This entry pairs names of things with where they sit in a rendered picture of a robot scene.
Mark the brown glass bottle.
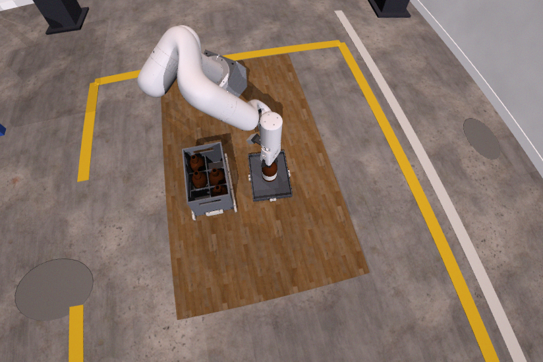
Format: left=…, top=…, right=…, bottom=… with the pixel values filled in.
left=209, top=168, right=226, bottom=186
left=262, top=162, right=277, bottom=182
left=212, top=185, right=228, bottom=196
left=191, top=171, right=208, bottom=189

